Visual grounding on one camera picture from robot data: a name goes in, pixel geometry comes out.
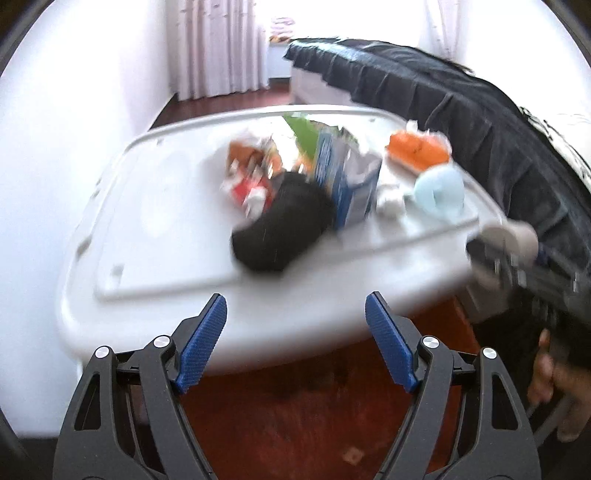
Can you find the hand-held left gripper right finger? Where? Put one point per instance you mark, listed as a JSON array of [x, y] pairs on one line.
[[390, 344]]

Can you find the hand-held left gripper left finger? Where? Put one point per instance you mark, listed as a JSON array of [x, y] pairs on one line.
[[201, 344]]

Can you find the white foam tube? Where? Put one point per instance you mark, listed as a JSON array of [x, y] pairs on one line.
[[390, 198]]

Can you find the black plastic bag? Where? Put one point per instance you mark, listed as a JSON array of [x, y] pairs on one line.
[[281, 226]]

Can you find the green snack packet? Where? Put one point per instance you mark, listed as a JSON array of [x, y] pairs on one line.
[[302, 131]]

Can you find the person's right hand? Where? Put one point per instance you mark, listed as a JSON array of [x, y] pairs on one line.
[[554, 392]]

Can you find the colourful items on windowsill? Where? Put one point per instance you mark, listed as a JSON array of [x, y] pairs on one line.
[[280, 31]]

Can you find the white bed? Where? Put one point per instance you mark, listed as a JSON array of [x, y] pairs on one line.
[[318, 85]]

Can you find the white pleated curtain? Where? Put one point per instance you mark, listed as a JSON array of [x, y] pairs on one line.
[[217, 46]]

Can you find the white plastic table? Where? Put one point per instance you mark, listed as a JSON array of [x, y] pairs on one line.
[[152, 230]]

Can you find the blue and white carton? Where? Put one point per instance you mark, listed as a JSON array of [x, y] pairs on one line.
[[348, 184]]

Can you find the red and orange wrapper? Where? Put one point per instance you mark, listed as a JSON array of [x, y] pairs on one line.
[[249, 173]]

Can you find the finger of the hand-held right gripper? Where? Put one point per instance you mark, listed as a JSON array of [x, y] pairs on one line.
[[503, 251]]

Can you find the orange packet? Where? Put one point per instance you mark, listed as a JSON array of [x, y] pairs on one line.
[[418, 150]]

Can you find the light blue cup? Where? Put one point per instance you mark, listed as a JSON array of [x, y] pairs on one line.
[[438, 189]]

